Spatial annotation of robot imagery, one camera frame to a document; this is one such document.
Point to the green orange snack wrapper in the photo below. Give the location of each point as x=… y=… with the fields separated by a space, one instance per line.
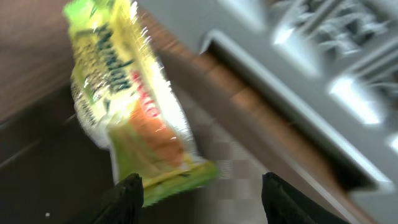
x=125 y=103

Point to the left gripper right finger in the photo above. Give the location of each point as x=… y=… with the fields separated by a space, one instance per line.
x=284 y=204

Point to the brown serving tray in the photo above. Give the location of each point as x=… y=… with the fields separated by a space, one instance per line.
x=50 y=170

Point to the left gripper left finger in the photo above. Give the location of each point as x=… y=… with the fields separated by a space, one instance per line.
x=120 y=205

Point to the grey dishwasher rack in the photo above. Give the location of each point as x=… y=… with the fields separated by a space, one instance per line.
x=333 y=62

